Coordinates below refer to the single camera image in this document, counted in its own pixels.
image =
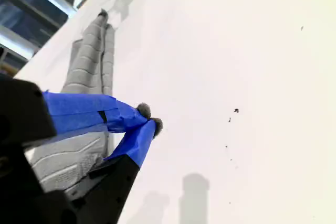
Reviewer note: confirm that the grey striped towel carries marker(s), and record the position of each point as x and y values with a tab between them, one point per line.
89	64

